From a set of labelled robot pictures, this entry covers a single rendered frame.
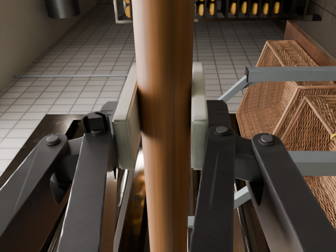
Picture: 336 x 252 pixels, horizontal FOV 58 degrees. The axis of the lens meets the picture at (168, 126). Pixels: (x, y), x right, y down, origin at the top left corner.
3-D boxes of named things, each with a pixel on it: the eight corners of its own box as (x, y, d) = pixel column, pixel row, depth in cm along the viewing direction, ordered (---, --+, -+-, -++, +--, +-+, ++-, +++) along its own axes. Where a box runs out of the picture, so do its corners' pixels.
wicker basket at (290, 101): (310, 178, 142) (251, 178, 144) (279, 115, 189) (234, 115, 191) (340, 85, 115) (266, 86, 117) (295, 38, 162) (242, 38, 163)
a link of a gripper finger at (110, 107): (111, 184, 14) (46, 183, 14) (128, 122, 18) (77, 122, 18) (106, 158, 13) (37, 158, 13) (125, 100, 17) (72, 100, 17)
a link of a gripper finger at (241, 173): (208, 157, 12) (283, 159, 12) (204, 98, 17) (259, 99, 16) (207, 184, 13) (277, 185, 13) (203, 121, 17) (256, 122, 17)
